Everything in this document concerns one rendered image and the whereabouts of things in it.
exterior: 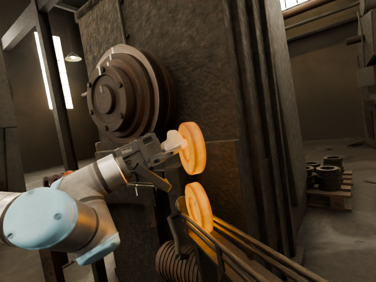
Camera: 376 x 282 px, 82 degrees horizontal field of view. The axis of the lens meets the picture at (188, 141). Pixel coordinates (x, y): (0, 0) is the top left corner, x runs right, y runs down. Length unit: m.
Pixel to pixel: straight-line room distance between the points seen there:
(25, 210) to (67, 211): 0.06
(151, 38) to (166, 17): 0.12
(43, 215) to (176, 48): 0.84
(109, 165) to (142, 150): 0.09
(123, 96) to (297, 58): 6.29
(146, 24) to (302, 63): 5.98
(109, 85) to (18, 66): 10.98
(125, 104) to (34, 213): 0.59
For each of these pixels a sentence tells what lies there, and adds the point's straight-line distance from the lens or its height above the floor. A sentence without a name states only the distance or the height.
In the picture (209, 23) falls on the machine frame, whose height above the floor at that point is 1.33.
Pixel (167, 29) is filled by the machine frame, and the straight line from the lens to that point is 1.10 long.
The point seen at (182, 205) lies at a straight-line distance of 0.75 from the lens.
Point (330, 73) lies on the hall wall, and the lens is 6.79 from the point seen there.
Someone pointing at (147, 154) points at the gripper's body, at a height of 0.90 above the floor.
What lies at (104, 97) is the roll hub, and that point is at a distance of 1.00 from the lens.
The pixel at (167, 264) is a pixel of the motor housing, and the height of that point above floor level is 0.50.
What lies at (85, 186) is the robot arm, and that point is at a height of 0.85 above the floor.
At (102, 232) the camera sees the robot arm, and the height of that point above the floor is 0.77.
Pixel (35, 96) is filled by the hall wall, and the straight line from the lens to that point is 11.76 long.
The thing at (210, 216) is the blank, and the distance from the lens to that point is 0.62.
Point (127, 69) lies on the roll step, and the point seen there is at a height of 1.21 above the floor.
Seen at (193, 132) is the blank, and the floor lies 0.93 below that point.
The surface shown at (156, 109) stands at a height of 1.04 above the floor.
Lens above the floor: 0.96
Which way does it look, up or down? 4 degrees down
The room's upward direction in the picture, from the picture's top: 9 degrees counter-clockwise
